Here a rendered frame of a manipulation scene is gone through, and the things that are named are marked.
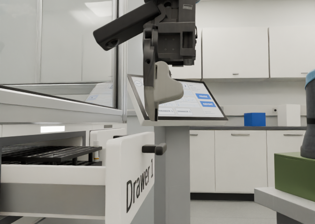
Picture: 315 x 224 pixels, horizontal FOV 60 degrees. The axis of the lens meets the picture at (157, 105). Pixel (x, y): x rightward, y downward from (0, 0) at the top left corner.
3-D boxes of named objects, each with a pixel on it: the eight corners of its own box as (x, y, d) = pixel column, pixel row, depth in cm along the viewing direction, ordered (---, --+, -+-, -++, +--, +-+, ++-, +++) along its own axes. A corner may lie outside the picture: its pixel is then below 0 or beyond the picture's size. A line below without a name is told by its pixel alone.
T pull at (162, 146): (167, 150, 48) (167, 142, 48) (162, 155, 41) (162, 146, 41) (146, 150, 48) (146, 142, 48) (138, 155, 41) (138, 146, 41)
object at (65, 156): (102, 149, 55) (102, 146, 55) (60, 161, 37) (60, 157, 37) (93, 149, 55) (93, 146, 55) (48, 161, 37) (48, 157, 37)
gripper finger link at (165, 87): (182, 118, 39) (183, 58, 41) (141, 117, 40) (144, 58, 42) (182, 122, 42) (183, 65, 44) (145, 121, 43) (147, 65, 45)
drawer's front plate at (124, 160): (154, 182, 59) (154, 131, 59) (120, 241, 30) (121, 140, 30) (146, 182, 59) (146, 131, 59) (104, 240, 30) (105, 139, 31)
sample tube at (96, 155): (100, 163, 54) (100, 140, 55) (98, 164, 53) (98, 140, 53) (94, 163, 54) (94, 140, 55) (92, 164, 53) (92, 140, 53)
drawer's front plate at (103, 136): (125, 161, 91) (126, 128, 92) (96, 179, 63) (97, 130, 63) (120, 161, 92) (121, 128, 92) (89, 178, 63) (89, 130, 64)
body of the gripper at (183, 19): (195, 59, 41) (196, -19, 41) (138, 60, 42) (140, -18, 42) (194, 69, 48) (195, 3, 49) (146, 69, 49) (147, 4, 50)
